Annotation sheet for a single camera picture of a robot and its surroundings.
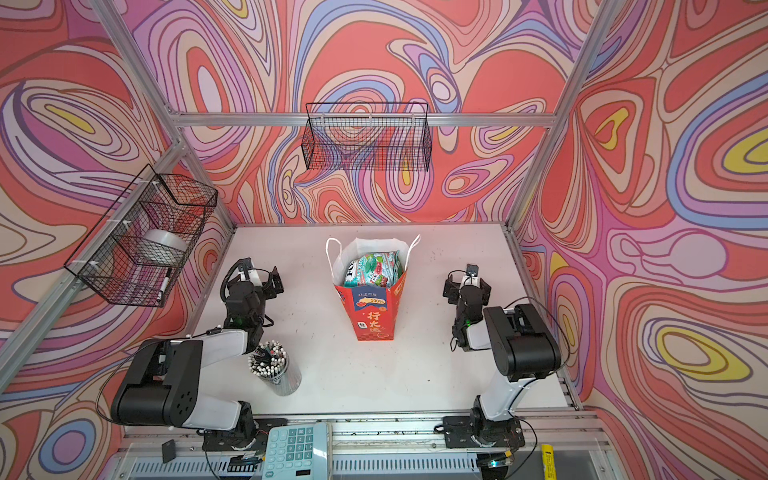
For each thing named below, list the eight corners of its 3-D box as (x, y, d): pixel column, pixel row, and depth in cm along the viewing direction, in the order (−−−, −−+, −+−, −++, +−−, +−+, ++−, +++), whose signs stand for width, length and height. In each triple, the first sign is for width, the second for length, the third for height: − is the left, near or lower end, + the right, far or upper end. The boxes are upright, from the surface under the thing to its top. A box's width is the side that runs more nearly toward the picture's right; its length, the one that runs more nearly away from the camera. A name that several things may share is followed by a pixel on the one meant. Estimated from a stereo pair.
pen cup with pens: (269, 396, 82) (244, 374, 67) (276, 366, 87) (254, 340, 72) (298, 396, 82) (278, 374, 67) (303, 366, 87) (286, 340, 72)
